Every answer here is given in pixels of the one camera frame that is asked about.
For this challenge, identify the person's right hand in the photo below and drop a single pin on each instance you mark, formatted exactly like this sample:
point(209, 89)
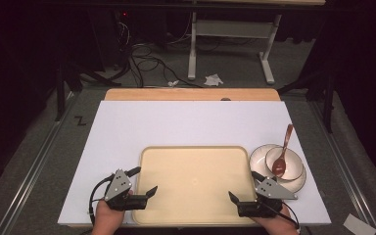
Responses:
point(280, 225)

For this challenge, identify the brown wooden spoon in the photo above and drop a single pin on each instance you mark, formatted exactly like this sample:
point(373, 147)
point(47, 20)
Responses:
point(279, 165)

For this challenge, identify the metal floor rail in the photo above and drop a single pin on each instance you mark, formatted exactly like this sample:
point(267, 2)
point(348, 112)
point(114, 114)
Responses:
point(32, 173)
point(342, 153)

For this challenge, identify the wooden table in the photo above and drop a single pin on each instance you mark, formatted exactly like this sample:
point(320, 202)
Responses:
point(176, 94)

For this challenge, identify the black metal stand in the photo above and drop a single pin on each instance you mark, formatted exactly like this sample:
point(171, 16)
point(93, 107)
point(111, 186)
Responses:
point(329, 98)
point(60, 91)

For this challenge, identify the white ceramic bowl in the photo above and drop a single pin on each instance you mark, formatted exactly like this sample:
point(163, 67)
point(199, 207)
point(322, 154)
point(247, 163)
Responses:
point(293, 163)

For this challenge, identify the white board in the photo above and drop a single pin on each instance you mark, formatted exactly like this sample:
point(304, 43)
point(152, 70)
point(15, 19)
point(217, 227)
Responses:
point(176, 124)

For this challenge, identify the beige plastic tray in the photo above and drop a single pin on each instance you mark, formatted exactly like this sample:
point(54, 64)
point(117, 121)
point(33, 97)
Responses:
point(192, 182)

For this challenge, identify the person's left hand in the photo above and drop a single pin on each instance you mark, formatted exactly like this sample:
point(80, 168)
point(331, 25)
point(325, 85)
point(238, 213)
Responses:
point(106, 220)

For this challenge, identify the white ceramic plate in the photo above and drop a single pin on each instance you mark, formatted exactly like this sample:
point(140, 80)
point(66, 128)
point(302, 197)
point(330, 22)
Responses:
point(258, 161)

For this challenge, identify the flat white paper sheet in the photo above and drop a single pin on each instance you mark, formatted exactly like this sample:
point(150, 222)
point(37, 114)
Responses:
point(359, 225)

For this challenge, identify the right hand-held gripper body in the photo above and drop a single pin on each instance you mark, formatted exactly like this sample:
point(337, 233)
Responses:
point(271, 191)

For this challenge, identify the white metal desk frame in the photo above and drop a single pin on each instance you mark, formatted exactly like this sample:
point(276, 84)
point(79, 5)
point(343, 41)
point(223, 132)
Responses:
point(228, 28)

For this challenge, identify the large crumpled white paper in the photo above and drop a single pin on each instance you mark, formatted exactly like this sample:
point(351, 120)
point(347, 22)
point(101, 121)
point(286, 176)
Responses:
point(213, 80)

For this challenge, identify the small crumpled white paper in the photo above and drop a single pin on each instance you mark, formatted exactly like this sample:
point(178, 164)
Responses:
point(173, 83)

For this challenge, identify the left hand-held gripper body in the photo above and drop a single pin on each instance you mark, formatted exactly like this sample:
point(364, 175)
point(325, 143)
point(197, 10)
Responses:
point(119, 186)

